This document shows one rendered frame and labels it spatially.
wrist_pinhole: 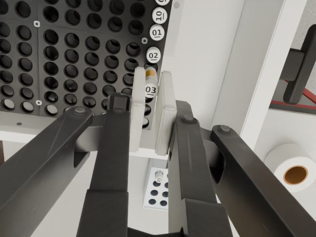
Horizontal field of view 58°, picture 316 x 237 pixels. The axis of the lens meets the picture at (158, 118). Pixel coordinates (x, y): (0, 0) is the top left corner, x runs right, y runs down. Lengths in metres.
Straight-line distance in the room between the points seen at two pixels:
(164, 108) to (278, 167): 0.35
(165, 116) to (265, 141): 0.36
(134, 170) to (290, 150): 0.25
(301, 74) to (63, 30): 0.21
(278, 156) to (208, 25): 0.25
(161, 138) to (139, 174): 0.34
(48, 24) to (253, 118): 0.20
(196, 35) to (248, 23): 0.06
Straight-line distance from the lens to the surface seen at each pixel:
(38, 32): 0.28
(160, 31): 0.25
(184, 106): 0.18
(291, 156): 0.48
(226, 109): 0.32
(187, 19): 0.33
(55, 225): 0.60
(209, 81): 0.35
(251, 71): 0.27
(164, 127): 0.15
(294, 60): 0.28
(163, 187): 0.47
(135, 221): 0.57
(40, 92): 0.29
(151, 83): 0.21
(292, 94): 0.29
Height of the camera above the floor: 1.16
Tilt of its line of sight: 64 degrees down
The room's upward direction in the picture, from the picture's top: 177 degrees clockwise
